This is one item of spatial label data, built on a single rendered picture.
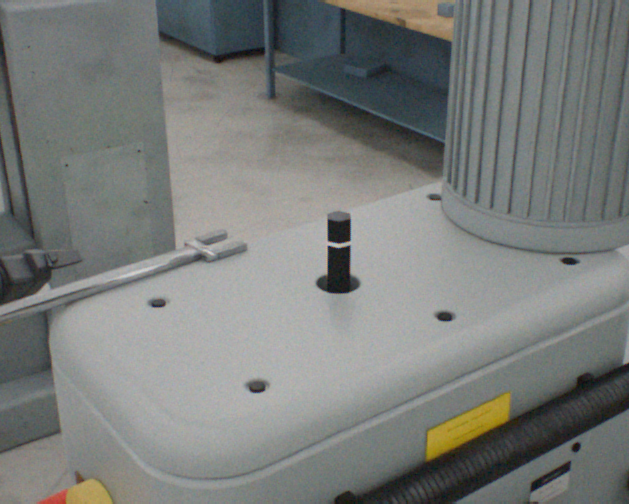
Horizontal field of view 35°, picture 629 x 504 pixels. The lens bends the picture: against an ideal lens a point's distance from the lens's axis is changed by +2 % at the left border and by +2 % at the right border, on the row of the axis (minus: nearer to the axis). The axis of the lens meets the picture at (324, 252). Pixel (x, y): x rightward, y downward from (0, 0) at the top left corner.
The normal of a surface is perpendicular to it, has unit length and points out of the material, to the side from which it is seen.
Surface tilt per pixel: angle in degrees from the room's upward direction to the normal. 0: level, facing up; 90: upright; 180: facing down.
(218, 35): 90
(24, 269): 44
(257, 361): 0
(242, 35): 90
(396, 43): 90
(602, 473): 90
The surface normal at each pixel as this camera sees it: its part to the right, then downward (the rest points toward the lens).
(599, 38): 0.00, 0.45
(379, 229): 0.00, -0.89
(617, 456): 0.59, 0.36
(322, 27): -0.80, 0.27
